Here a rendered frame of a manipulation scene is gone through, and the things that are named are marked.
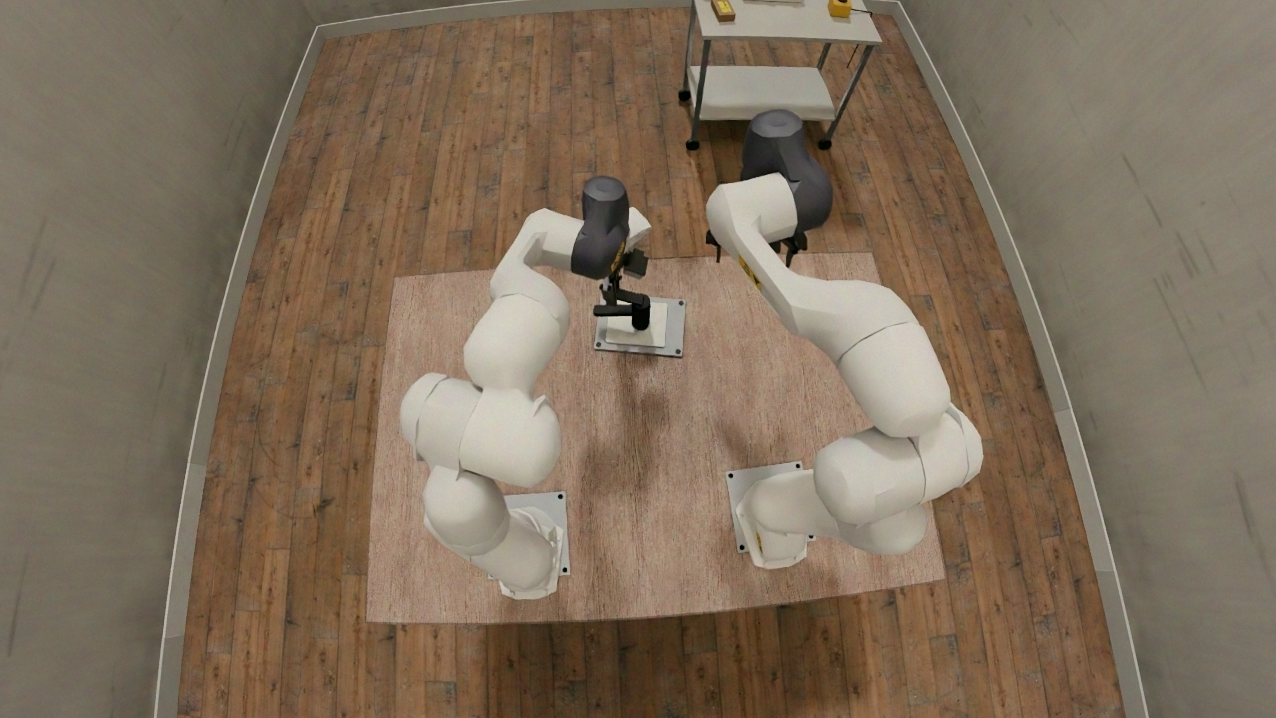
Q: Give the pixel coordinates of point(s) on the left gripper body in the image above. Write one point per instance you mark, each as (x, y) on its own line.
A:
(620, 264)

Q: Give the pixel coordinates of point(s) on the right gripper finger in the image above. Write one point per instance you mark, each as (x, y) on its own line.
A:
(710, 239)
(794, 243)

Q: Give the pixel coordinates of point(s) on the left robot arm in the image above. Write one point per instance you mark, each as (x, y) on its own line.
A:
(498, 434)

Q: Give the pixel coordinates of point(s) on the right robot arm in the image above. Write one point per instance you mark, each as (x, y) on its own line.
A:
(875, 481)

